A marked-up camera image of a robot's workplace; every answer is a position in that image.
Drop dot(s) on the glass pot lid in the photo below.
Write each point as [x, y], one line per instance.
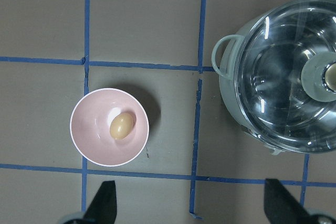
[280, 77]

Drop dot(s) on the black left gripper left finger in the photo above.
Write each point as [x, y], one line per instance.
[103, 208]

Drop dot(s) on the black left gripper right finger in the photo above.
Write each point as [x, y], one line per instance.
[280, 206]

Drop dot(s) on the light green steel pot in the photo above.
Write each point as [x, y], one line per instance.
[226, 72]

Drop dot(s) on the pink bowl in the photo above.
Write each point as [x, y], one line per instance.
[90, 124]

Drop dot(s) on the beige egg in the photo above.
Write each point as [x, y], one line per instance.
[121, 126]

